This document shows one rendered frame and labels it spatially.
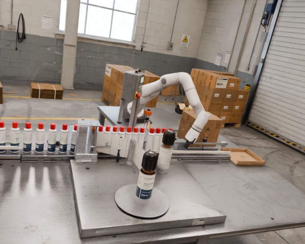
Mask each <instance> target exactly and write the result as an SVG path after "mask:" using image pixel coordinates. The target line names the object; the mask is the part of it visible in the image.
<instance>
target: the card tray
mask: <svg viewBox="0 0 305 244"><path fill-rule="evenodd" d="M221 151H231V154H229V155H230V156H231V158H230V160H231V161H232V162H233V163H234V164H236V165H237V166H240V165H264V163H265V161H264V160H263V159H261V158H260V157H258V156H257V155H256V154H254V153H253V152H251V151H250V150H249V149H247V148H221Z"/></svg>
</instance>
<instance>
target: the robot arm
mask: <svg viewBox="0 0 305 244"><path fill-rule="evenodd" d="M177 84H182V86H183V89H184V91H185V94H186V96H187V99H188V101H189V104H190V106H191V107H192V109H193V110H194V112H195V114H196V116H197V119H196V120H195V122H194V124H193V125H192V128H191V129H190V130H189V131H188V133H187V134H186V136H185V138H186V143H185V145H184V148H186V149H187V148H188V147H189V145H190V144H192V145H193V143H195V142H196V140H197V138H198V136H199V134H200V132H201V131H202V129H203V127H204V126H205V124H206V123H207V122H208V119H209V117H210V114H209V113H207V112H205V110H204V107H203V105H202V103H201V101H200V99H199V96H198V93H197V91H196V88H195V86H194V83H193V81H192V78H191V76H190V75H189V74H188V73H184V72H179V73H173V74H167V75H164V76H162V77H160V80H158V81H156V82H153V83H150V84H146V85H143V86H142V91H141V97H140V103H139V109H138V115H137V117H140V116H142V115H143V113H144V110H143V108H144V107H145V105H146V104H147V103H148V102H149V101H150V100H152V99H154V98H155V97H156V96H157V95H158V94H159V93H160V91H162V90H164V89H166V88H167V87H168V86H172V85H177ZM131 108H132V102H130V103H129V104H128V106H127V110H128V112H129V113H130V114H131Z"/></svg>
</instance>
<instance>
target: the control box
mask: <svg viewBox="0 0 305 244"><path fill-rule="evenodd" d="M143 75H144V73H143V72H141V73H138V74H135V70H131V71H127V72H125V73H124V79H123V86H122V95H121V98H122V99H126V100H130V101H134V100H136V99H137V97H136V94H138V93H140V94H141V91H142V90H140V91H138V89H139V86H140V85H142V84H143V83H141V84H140V77H141V76H143Z"/></svg>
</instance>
